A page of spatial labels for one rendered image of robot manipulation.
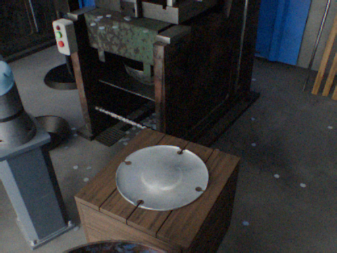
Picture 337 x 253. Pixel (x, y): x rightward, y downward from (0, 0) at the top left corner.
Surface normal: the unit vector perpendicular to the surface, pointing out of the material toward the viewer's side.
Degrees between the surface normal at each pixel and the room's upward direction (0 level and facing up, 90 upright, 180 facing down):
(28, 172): 90
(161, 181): 0
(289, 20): 90
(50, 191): 90
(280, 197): 0
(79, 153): 0
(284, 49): 90
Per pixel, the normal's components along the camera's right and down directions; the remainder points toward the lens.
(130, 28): -0.60, 0.51
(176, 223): -0.03, -0.78
